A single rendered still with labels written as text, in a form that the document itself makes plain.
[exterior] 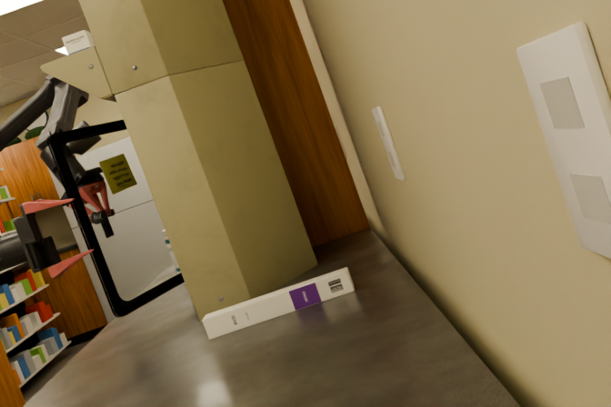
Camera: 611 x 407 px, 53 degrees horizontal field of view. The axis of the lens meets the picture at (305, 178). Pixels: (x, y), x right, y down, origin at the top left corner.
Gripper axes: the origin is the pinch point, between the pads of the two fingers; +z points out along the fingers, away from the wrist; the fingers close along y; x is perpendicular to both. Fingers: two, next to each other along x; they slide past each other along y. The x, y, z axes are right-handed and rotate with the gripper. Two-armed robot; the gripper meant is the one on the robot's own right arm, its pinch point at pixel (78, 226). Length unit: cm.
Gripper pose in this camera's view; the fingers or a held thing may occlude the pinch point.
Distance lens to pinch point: 117.2
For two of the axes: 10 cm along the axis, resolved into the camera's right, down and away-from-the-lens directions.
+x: -0.1, -0.6, 10.0
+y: -3.4, -9.4, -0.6
